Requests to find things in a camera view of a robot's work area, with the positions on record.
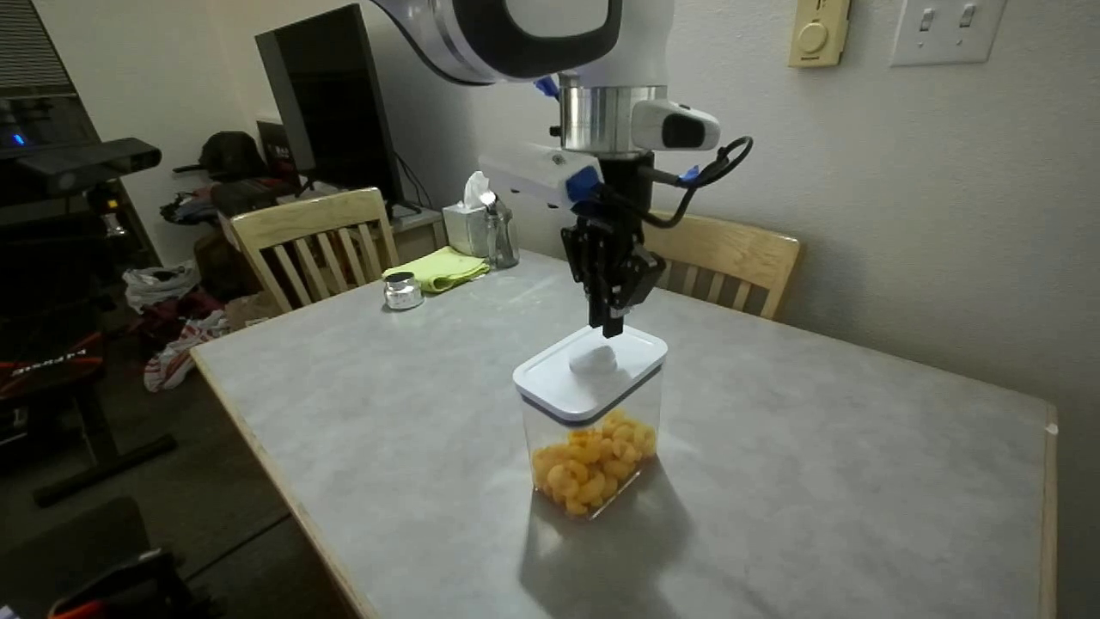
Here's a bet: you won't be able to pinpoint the white container lid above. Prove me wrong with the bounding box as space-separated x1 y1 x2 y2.
513 325 665 427

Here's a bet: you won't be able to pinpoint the white light switch plate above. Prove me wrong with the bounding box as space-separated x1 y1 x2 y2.
889 0 1007 69

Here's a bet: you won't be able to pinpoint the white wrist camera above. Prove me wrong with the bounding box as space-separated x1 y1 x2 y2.
631 98 718 151

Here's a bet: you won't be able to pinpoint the clear plastic container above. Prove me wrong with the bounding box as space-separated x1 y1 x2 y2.
514 376 663 518

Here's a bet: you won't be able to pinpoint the black monitor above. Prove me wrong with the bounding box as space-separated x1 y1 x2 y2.
255 2 401 203

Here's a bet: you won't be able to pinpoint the yellow snacks in container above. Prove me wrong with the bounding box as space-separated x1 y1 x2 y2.
530 410 657 516

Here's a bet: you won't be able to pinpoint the wooden chair by wall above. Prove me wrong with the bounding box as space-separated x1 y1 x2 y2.
646 217 802 319

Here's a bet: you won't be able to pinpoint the beige wall thermostat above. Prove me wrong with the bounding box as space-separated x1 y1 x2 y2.
789 0 852 69

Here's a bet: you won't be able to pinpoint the green folded cloth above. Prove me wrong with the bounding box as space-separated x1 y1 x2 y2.
393 249 487 297

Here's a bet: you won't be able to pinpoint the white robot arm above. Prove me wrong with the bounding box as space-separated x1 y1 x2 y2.
371 0 714 338

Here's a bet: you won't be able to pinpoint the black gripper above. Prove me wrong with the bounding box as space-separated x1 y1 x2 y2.
561 156 663 338

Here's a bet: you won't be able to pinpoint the wooden chair at table end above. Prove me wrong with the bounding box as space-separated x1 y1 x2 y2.
231 190 397 313

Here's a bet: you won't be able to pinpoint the black depth camera on stand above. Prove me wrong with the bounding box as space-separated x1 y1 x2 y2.
0 137 161 195

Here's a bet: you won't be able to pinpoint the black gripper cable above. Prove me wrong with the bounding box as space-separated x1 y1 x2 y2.
640 135 756 229

